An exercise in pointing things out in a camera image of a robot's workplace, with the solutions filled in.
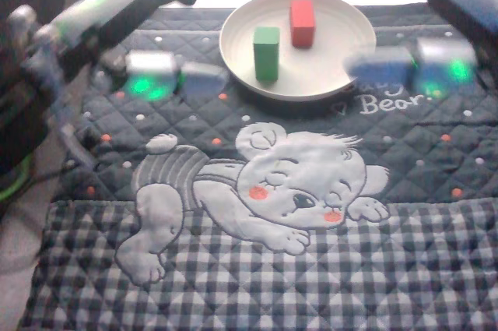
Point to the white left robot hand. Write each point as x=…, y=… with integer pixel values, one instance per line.
x=149, y=70

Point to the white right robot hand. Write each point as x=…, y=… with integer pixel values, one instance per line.
x=445, y=64

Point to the green block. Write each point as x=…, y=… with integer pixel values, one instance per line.
x=266, y=54

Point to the red block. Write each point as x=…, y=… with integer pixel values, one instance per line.
x=302, y=23

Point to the white round plate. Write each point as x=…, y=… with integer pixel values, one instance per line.
x=334, y=62

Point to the grey bear print quilt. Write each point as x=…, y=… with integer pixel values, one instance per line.
x=272, y=268

